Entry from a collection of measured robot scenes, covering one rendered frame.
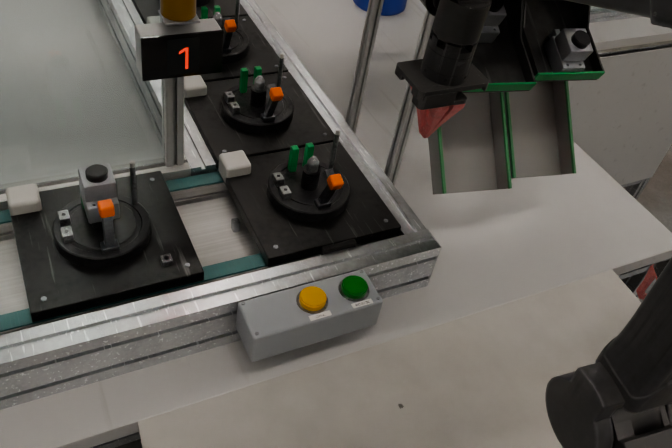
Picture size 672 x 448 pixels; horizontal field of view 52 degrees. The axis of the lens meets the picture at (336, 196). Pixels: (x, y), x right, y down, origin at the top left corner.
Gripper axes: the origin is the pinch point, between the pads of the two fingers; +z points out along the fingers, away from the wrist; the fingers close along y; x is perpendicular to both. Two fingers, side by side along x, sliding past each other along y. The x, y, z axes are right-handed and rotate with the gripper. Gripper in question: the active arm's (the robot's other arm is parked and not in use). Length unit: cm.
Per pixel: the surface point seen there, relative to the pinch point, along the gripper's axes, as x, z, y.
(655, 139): -65, 87, -167
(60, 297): -8, 26, 47
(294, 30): -88, 40, -23
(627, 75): -66, 54, -132
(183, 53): -28.2, 3.1, 24.2
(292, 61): -59, 29, -9
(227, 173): -25.6, 26.2, 17.2
